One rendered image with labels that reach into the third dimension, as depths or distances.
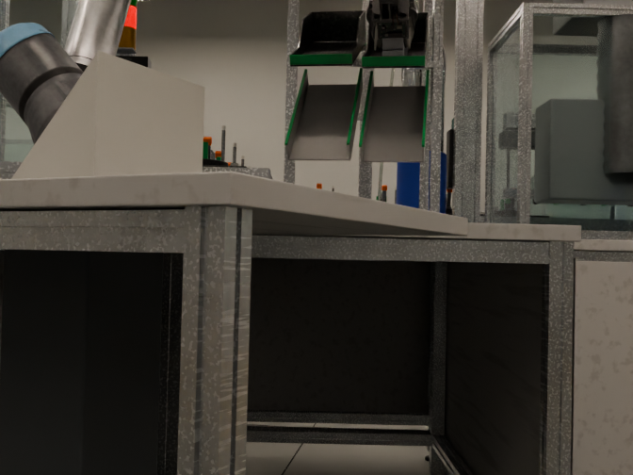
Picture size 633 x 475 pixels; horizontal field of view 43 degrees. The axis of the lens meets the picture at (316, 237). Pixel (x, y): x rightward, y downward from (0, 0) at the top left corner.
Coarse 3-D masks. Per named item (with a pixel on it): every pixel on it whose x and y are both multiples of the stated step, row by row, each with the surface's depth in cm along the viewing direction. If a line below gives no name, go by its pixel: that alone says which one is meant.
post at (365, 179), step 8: (368, 0) 282; (368, 24) 281; (368, 72) 281; (368, 80) 281; (360, 104) 283; (360, 112) 282; (360, 128) 280; (360, 160) 279; (360, 168) 279; (368, 168) 279; (360, 176) 279; (368, 176) 279; (360, 184) 279; (368, 184) 279; (360, 192) 279; (368, 192) 279
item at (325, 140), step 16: (304, 80) 178; (304, 96) 178; (320, 96) 179; (336, 96) 178; (352, 96) 178; (304, 112) 175; (320, 112) 174; (336, 112) 174; (352, 112) 166; (288, 128) 164; (304, 128) 170; (320, 128) 170; (336, 128) 169; (352, 128) 164; (288, 144) 162; (304, 144) 166; (320, 144) 166; (336, 144) 165; (352, 144) 164
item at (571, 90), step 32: (512, 32) 248; (544, 32) 233; (576, 32) 233; (608, 32) 233; (512, 64) 247; (544, 64) 232; (576, 64) 232; (608, 64) 233; (512, 96) 246; (544, 96) 232; (576, 96) 232; (608, 96) 232; (512, 128) 245; (544, 128) 232; (576, 128) 232; (608, 128) 232; (512, 160) 244; (544, 160) 232; (576, 160) 232; (608, 160) 232; (512, 192) 243; (544, 192) 231; (576, 192) 231; (608, 192) 231; (576, 224) 231; (608, 224) 231
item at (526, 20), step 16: (512, 16) 243; (528, 16) 232; (528, 32) 231; (528, 48) 231; (528, 64) 231; (528, 80) 231; (528, 96) 231; (528, 112) 231; (528, 128) 231; (528, 144) 230; (528, 160) 230; (528, 176) 230; (528, 192) 230; (528, 208) 230
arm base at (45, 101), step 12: (48, 72) 115; (60, 72) 115; (72, 72) 116; (36, 84) 114; (48, 84) 114; (60, 84) 114; (72, 84) 113; (24, 96) 115; (36, 96) 114; (48, 96) 112; (60, 96) 111; (24, 108) 115; (36, 108) 113; (48, 108) 111; (24, 120) 116; (36, 120) 112; (48, 120) 110; (36, 132) 111
